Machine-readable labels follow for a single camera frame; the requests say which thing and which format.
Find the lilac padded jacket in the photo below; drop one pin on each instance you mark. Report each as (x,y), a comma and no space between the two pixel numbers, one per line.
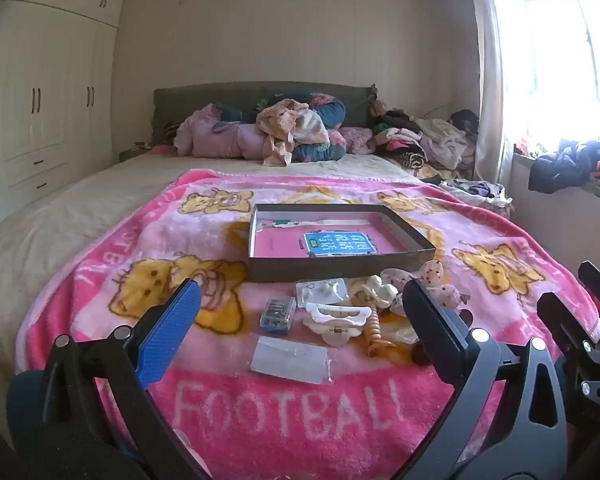
(215,135)

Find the dark teal floral quilt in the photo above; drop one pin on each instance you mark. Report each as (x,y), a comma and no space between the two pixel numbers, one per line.
(330,110)

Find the pile of clothes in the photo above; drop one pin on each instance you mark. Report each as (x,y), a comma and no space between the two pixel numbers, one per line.
(430,140)

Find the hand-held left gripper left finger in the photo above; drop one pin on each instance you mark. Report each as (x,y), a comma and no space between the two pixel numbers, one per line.
(170,332)

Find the small clear blue box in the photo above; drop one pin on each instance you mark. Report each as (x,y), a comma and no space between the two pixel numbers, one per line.
(278,315)

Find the white dotted fuzzy hair clip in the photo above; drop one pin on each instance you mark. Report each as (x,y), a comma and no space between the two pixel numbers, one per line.
(396,277)
(431,271)
(454,295)

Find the clear plastic wrapper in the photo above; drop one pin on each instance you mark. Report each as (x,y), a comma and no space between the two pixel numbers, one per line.
(402,334)

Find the window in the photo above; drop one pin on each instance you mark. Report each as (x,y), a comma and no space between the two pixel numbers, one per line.
(555,60)

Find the clear plastic packet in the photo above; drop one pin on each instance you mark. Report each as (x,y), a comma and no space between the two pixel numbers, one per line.
(290,360)

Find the cream bow hair clip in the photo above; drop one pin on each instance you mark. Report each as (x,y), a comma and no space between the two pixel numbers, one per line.
(380,292)

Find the white jewelry card packet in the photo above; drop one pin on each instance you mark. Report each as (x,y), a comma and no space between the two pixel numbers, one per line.
(322,291)

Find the white wardrobe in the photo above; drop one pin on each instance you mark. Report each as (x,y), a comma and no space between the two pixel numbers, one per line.
(40,60)

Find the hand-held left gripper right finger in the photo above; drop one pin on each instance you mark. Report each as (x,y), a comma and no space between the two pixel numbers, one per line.
(430,332)

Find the white bag of clothes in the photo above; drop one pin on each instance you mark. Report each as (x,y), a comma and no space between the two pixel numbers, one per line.
(475,192)

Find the pink printed blanket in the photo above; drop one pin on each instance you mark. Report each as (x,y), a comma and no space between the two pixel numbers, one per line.
(300,410)

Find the cream curtain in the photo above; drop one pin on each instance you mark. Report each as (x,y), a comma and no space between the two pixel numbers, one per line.
(490,85)

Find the pink fuzzy garment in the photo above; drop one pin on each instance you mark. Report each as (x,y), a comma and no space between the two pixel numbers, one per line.
(355,140)

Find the shallow brown cardboard box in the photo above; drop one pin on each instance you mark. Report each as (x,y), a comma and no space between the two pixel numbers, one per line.
(330,270)

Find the cream floral cloth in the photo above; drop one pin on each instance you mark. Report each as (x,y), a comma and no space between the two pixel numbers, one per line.
(290,125)

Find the white hair claw clip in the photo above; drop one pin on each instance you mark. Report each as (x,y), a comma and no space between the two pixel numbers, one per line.
(336,321)

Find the dark clothes on windowsill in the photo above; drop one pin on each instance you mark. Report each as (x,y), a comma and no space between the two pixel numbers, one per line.
(565,165)

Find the pile of bedding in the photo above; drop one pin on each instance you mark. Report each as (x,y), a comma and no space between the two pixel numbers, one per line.
(205,95)

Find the bed with cream sheet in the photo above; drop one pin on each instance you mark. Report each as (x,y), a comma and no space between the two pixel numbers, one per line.
(80,200)

